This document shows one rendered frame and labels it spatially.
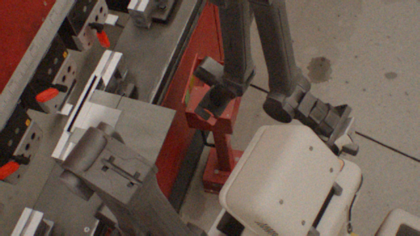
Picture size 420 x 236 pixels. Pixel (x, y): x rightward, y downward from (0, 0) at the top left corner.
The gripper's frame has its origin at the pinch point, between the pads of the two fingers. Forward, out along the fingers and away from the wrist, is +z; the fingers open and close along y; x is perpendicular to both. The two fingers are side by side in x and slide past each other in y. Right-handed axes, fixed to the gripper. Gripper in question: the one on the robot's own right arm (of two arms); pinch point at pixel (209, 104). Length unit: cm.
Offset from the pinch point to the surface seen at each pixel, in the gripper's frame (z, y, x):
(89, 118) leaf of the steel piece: 12.3, 20.8, -25.4
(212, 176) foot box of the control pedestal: 84, -7, 28
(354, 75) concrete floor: 80, -92, 62
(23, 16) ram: -29, 21, -47
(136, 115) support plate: 7.2, 13.0, -15.0
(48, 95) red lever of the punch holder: -16.9, 29.0, -34.4
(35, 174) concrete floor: 131, 30, -38
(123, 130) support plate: 7.5, 18.8, -15.5
